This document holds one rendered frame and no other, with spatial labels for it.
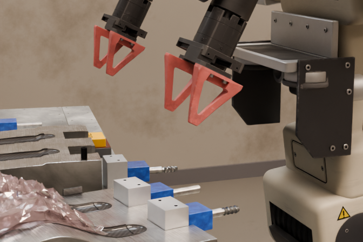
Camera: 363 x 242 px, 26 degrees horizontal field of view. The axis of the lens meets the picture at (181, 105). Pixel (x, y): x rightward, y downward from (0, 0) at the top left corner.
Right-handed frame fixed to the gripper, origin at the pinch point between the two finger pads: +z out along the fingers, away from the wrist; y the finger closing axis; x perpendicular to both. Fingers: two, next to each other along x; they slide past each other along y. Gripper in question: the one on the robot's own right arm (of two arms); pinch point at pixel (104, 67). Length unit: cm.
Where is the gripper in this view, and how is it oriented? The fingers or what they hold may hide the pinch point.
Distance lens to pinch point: 147.4
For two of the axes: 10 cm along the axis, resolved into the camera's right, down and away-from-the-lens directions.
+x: 8.4, 3.9, 3.8
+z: -4.3, 9.0, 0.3
